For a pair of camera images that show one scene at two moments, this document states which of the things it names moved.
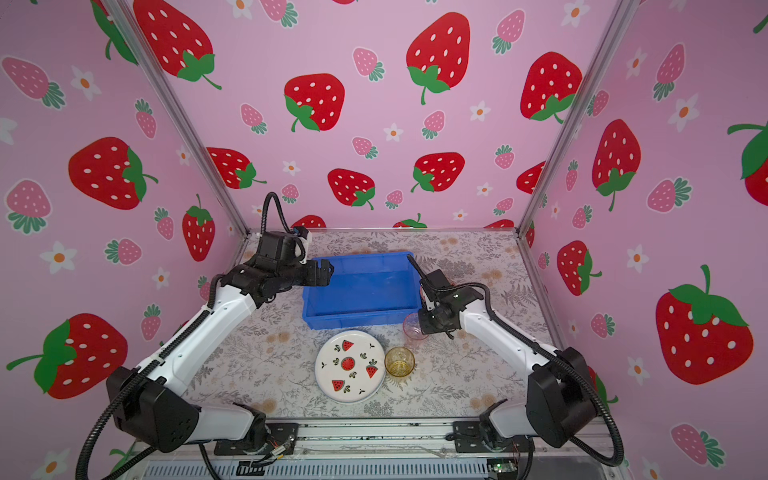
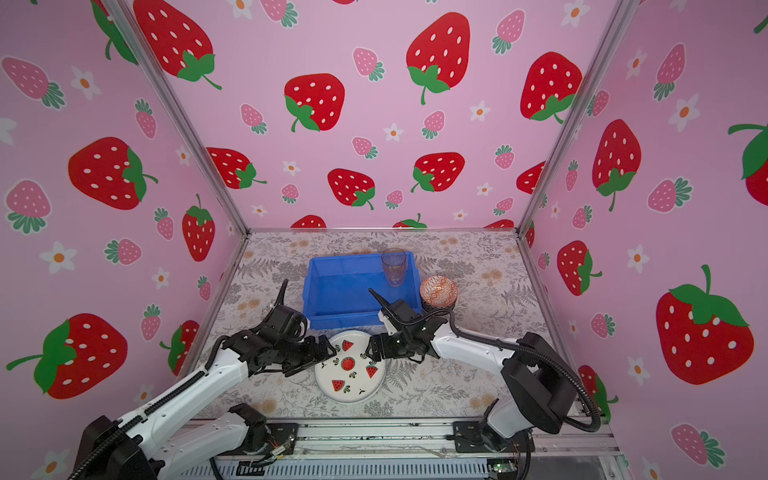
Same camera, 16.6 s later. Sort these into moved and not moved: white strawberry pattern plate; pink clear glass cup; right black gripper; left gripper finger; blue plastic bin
Moved: left gripper finger; pink clear glass cup; right black gripper
Not moved: blue plastic bin; white strawberry pattern plate
